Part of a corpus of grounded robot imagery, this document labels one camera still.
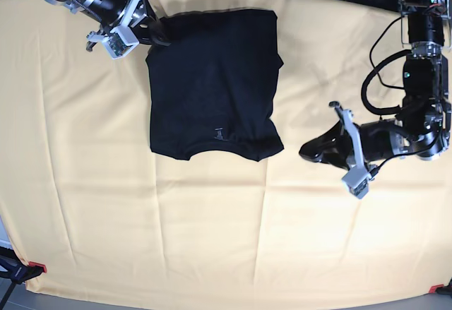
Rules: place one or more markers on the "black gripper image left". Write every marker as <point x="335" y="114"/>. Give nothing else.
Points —
<point x="138" y="15"/>

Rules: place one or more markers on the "red-black clamp right corner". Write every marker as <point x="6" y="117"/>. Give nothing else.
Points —
<point x="442" y="289"/>

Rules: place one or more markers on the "red-black clamp corner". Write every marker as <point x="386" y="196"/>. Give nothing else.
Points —
<point x="19" y="273"/>
<point x="442" y="289"/>

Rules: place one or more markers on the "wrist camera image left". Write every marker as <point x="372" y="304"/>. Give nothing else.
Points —
<point x="119" y="42"/>

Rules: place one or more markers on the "red-black clamp left corner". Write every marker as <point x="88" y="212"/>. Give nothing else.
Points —
<point x="19" y="273"/>

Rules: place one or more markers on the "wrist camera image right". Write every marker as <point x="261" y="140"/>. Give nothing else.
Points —
<point x="356" y="180"/>

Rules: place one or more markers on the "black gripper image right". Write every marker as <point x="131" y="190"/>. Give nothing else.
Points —
<point x="347" y="144"/>

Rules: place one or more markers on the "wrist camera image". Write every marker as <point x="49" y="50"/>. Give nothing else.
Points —
<point x="356" y="180"/>
<point x="119" y="42"/>

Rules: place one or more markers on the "yellow table cloth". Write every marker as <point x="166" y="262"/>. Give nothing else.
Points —
<point x="82" y="193"/>

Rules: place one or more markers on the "dark navy T-shirt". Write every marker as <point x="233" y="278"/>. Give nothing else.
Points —
<point x="212" y="87"/>

